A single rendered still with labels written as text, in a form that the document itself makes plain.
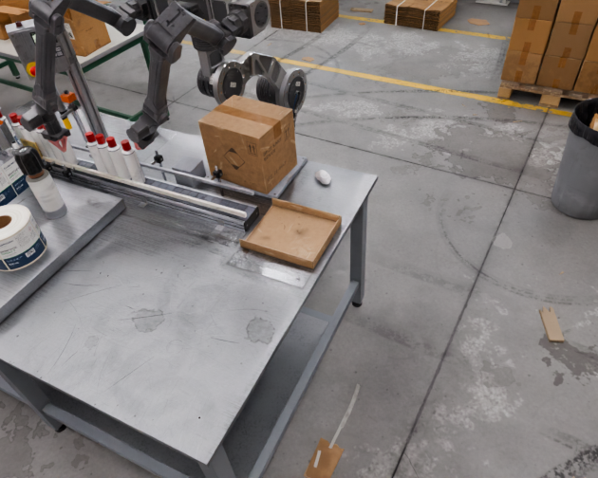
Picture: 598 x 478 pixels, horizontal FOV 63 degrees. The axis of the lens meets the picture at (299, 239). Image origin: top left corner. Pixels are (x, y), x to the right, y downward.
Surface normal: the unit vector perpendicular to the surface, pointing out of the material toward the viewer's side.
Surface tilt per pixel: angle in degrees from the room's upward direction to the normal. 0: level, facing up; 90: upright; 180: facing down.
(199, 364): 0
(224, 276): 0
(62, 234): 0
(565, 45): 92
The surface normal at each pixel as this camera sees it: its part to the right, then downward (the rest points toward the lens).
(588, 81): -0.54, 0.62
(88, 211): -0.07, -0.72
